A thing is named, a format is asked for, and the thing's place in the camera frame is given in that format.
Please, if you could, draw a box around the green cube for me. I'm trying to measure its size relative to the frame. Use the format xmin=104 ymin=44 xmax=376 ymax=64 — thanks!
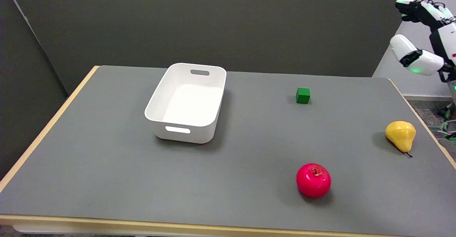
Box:
xmin=296 ymin=88 xmax=311 ymax=104

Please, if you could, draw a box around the red apple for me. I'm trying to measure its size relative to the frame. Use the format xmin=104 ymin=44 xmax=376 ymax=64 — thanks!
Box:
xmin=296 ymin=163 xmax=332 ymax=199

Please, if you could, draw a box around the green and white floor object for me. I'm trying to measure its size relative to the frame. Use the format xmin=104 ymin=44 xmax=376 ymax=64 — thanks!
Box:
xmin=437 ymin=103 xmax=456 ymax=141

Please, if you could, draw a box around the white plastic storage bin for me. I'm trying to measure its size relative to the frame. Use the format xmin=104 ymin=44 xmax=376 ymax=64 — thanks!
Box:
xmin=144 ymin=63 xmax=227 ymax=144

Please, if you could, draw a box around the grey table mat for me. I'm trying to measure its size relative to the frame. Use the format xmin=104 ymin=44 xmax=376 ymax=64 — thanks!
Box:
xmin=0 ymin=66 xmax=456 ymax=236

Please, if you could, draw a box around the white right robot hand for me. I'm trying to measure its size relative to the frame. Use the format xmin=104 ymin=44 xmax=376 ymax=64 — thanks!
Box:
xmin=390 ymin=0 xmax=456 ymax=83

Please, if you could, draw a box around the yellow pear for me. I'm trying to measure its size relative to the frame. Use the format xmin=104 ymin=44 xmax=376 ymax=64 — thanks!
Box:
xmin=385 ymin=121 xmax=416 ymax=158

